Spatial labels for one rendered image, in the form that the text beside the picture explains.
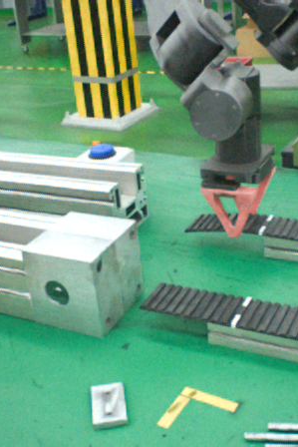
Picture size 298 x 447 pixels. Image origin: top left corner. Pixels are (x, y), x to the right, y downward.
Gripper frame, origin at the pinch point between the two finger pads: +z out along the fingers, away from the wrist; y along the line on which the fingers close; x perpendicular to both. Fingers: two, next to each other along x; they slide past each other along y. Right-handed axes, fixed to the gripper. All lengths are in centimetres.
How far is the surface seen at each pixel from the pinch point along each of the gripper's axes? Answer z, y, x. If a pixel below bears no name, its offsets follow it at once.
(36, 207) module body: -1.0, 5.2, -28.9
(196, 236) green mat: 3.5, -0.7, -6.8
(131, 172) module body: -4.7, -2.1, -16.9
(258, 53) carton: 75, -474, -153
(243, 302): 0.3, 17.4, 6.5
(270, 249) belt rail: 2.3, 2.0, 4.6
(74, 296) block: -1.1, 24.1, -10.0
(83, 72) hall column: 45, -270, -204
